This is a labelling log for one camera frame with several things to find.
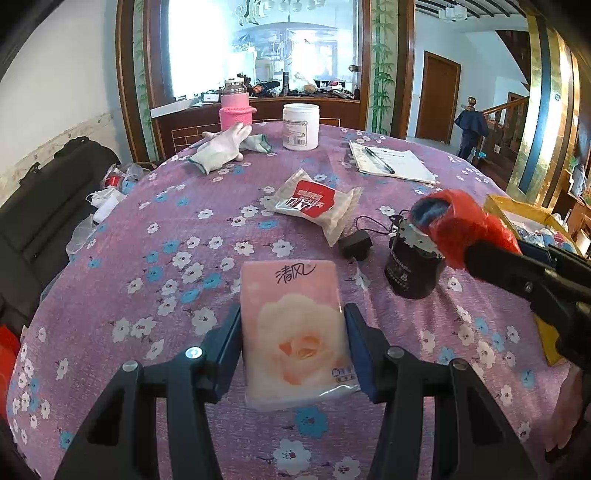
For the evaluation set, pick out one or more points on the pile of assorted tools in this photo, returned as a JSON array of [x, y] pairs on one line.
[[323, 87]]

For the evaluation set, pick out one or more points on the black cylindrical can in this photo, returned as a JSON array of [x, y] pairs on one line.
[[411, 272]]

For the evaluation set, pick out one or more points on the black pen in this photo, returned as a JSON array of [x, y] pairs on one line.
[[379, 160]]

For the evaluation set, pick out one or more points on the wooden display cabinet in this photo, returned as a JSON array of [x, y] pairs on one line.
[[577, 217]]

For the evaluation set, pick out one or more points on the pink rose tissue pack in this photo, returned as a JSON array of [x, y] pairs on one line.
[[295, 332]]

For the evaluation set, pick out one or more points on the brown wooden door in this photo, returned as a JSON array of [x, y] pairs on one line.
[[438, 97]]

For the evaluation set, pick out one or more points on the red white snack packet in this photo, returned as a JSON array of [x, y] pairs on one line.
[[309, 203]]

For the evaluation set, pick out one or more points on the blue fuzzy cloth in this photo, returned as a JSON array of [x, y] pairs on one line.
[[431, 211]]

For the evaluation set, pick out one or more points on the black bag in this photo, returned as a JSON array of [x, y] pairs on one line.
[[46, 207]]

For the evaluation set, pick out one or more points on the purple floral tablecloth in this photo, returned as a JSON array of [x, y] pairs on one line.
[[161, 240]]

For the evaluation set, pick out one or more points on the black flashlight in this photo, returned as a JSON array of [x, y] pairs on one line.
[[286, 83]]

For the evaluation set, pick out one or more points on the yellow cardboard box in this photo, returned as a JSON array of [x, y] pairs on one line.
[[498, 205]]

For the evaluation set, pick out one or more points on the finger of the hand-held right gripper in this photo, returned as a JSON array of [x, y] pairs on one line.
[[538, 253], [503, 267]]

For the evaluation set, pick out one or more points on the wooden stair railing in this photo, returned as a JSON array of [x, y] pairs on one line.
[[505, 124]]

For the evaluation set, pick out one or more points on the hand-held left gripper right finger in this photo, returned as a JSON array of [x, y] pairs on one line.
[[362, 355]]

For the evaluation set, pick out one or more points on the pile of clear plastic bags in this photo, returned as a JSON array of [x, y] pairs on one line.
[[106, 194]]

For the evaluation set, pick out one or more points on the white plastic jar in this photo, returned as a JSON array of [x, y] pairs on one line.
[[300, 129]]

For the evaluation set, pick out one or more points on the stack of printed papers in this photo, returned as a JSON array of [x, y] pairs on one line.
[[406, 166]]

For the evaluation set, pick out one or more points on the white work glove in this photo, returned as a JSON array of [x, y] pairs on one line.
[[221, 147], [256, 143]]

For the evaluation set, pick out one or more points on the red plastic bag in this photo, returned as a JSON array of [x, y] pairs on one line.
[[466, 226]]

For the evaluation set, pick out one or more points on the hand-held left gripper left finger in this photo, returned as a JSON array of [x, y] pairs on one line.
[[231, 341]]

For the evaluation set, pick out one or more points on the pink sleeved bottle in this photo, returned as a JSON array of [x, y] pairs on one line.
[[235, 113]]

